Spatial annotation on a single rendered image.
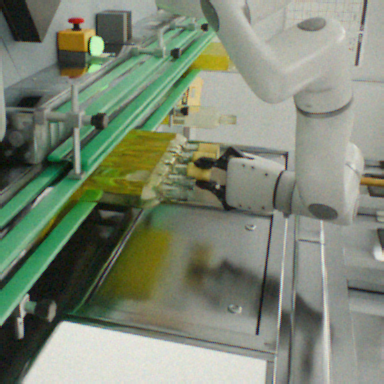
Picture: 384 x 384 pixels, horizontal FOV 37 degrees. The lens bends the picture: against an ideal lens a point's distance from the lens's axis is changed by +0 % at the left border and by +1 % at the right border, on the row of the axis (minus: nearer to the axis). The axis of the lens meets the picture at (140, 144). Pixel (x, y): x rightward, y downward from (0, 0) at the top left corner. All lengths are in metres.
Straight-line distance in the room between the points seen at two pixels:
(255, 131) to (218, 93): 0.66
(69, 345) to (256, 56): 0.49
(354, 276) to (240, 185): 0.27
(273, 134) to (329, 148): 6.33
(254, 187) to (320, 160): 0.22
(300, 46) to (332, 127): 0.15
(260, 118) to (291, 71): 6.38
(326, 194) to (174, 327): 0.31
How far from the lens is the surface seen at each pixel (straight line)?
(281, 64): 0.78
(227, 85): 7.09
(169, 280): 1.03
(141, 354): 0.87
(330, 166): 0.90
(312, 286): 1.06
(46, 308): 0.83
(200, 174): 1.12
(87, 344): 0.89
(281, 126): 7.18
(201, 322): 0.94
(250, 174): 1.07
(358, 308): 1.11
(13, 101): 1.07
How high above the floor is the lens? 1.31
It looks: 14 degrees down
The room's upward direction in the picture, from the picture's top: 96 degrees clockwise
